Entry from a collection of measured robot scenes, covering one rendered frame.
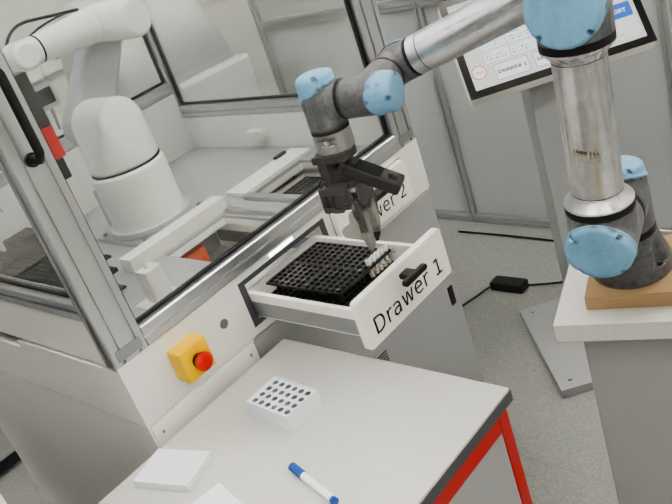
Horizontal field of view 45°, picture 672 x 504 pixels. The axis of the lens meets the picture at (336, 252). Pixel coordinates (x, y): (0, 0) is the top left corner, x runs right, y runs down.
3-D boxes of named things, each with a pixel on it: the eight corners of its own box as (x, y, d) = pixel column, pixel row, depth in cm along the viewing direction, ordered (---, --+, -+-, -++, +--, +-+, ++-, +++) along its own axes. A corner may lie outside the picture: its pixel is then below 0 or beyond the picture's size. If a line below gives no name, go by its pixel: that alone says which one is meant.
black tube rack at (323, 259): (398, 274, 176) (390, 248, 173) (349, 320, 166) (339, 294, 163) (324, 264, 191) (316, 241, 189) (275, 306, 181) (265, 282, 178)
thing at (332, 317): (439, 268, 173) (432, 244, 171) (367, 339, 158) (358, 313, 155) (306, 253, 201) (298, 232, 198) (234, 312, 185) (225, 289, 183)
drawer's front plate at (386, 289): (452, 271, 174) (439, 226, 169) (372, 351, 156) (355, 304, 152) (445, 270, 175) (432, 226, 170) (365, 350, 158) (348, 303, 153)
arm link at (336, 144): (354, 117, 154) (341, 135, 148) (361, 139, 156) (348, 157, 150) (318, 124, 157) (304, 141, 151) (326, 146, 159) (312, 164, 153)
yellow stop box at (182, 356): (219, 363, 166) (206, 335, 163) (194, 385, 162) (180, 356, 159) (203, 359, 170) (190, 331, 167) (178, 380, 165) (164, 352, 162)
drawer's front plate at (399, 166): (414, 196, 214) (403, 158, 210) (348, 253, 197) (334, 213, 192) (409, 196, 215) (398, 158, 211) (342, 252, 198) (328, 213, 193)
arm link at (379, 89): (405, 52, 146) (352, 62, 152) (382, 78, 138) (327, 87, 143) (417, 93, 150) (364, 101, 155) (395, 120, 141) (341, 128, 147)
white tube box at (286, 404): (323, 404, 156) (317, 389, 155) (293, 432, 152) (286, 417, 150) (281, 390, 165) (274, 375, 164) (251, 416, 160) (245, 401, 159)
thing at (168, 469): (213, 457, 153) (210, 450, 152) (189, 492, 146) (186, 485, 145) (161, 454, 159) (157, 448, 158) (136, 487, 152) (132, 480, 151)
